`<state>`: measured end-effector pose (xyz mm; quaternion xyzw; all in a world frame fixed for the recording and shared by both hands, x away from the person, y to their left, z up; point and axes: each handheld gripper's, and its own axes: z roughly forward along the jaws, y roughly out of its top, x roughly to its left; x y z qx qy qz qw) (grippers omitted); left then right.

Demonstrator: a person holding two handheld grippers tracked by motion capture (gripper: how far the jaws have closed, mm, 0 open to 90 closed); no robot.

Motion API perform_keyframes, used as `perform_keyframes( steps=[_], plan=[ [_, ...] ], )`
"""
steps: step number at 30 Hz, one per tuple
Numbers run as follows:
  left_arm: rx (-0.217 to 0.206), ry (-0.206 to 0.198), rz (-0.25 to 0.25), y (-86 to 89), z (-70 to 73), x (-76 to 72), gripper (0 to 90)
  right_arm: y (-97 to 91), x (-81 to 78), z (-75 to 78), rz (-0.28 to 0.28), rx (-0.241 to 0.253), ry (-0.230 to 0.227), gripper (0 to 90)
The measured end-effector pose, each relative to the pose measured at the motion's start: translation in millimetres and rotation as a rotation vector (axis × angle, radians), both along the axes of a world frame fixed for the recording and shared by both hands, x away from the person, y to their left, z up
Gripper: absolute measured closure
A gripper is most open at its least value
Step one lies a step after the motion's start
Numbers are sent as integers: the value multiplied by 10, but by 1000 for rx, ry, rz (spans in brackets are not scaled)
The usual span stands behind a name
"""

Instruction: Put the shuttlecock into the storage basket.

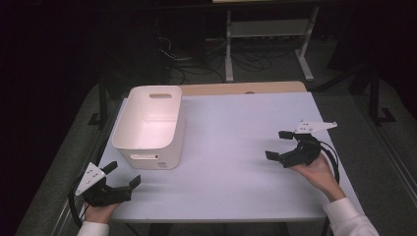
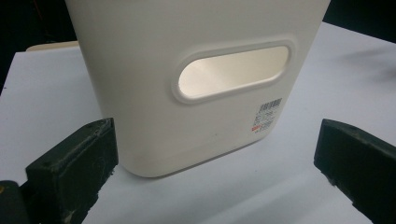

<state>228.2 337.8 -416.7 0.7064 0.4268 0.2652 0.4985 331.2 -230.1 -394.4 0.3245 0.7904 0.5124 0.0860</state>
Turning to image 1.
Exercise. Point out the white metal stand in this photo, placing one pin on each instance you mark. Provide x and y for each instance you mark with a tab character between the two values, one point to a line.
268	29

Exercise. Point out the person's left hand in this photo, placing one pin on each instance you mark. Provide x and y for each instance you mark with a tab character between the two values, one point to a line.
100	213

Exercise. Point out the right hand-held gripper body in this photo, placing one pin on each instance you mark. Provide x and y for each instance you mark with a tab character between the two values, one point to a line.
303	154

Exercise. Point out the white plastic storage bin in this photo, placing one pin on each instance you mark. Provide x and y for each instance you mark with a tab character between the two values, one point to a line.
149	131

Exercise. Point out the wooden table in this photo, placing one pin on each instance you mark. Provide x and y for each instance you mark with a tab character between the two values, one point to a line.
242	88

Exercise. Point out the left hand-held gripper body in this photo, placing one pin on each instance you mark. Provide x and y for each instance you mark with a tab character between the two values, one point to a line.
108	195

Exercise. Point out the black metal stand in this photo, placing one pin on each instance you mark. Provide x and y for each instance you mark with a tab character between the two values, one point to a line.
375	98
102	105

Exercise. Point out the person's right hand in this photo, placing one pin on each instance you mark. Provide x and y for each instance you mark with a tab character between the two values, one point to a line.
319	177

